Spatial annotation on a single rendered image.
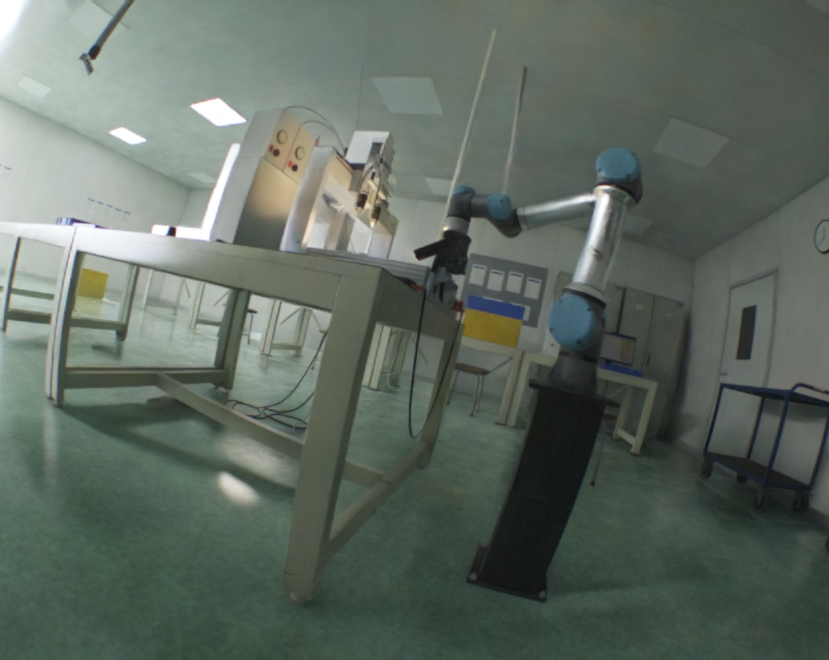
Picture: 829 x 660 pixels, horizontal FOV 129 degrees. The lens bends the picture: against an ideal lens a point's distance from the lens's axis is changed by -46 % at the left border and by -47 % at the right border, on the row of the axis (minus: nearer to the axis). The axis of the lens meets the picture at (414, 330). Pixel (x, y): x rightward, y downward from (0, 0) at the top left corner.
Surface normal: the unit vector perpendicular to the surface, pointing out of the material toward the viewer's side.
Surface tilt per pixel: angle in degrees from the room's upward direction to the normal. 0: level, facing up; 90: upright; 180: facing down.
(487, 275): 90
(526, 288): 90
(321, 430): 90
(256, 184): 90
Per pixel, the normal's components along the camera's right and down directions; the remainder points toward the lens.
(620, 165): -0.52, -0.27
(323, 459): -0.26, -0.07
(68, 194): 0.94, 0.22
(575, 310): -0.62, -0.03
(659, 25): -0.23, 0.97
